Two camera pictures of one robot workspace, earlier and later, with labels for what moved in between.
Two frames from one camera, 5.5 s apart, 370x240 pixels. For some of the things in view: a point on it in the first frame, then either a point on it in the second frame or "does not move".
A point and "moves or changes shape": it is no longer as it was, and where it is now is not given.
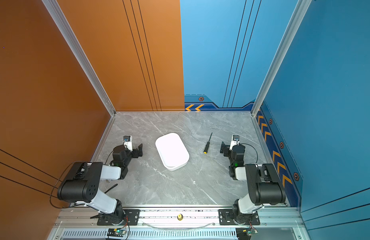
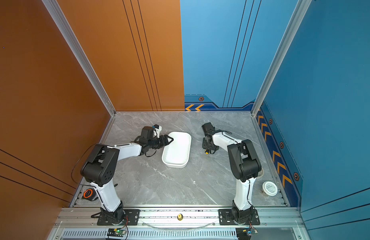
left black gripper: [134, 152] to [166, 141]
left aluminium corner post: [54, 8] does not move
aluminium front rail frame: [287, 223] does not move
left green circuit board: [116, 232] does not move
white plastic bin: [172, 151] moves or changes shape
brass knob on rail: [180, 217] does not move
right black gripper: [226, 148] to [204, 146]
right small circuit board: [243, 233] does not move
